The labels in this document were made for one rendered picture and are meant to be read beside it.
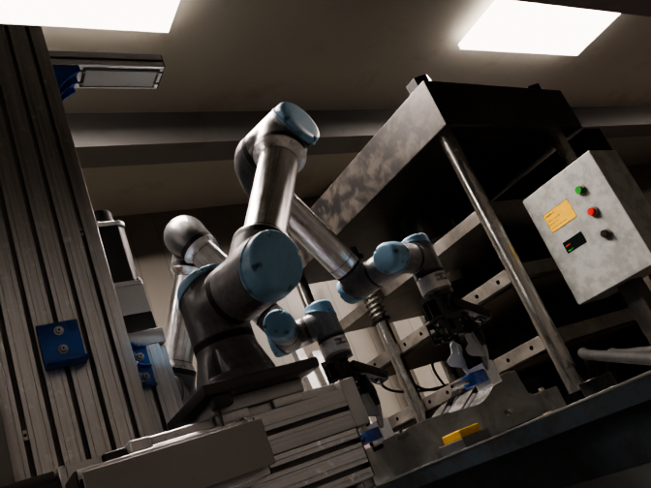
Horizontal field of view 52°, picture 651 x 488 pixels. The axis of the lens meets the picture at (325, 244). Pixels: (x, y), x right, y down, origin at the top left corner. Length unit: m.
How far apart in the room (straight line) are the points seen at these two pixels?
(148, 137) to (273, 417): 2.84
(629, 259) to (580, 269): 0.17
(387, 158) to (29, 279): 1.59
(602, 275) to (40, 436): 1.66
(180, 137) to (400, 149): 1.70
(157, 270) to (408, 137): 2.66
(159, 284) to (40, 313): 3.38
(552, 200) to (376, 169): 0.72
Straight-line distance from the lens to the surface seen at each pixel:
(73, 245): 1.43
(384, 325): 2.81
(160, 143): 3.85
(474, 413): 1.70
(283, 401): 1.20
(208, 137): 3.98
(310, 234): 1.57
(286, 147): 1.41
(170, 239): 1.80
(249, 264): 1.13
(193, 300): 1.24
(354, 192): 2.77
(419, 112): 2.48
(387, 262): 1.53
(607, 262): 2.23
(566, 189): 2.29
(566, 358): 2.23
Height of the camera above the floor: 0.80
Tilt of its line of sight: 20 degrees up
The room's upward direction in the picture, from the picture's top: 23 degrees counter-clockwise
